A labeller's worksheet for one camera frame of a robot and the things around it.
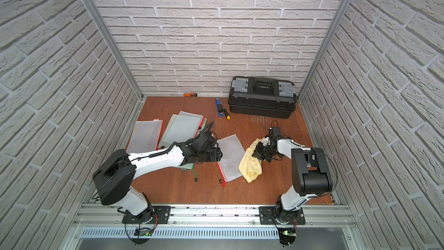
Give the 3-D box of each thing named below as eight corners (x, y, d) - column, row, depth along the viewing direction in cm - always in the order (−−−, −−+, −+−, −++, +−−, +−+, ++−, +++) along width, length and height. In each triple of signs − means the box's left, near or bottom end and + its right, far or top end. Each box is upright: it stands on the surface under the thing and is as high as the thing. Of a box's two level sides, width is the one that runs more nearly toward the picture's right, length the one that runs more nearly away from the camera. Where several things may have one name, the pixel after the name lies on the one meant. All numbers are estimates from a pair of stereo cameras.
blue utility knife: (218, 117, 110) (218, 114, 107) (215, 101, 119) (215, 97, 116) (223, 116, 111) (223, 113, 108) (220, 100, 120) (220, 97, 117)
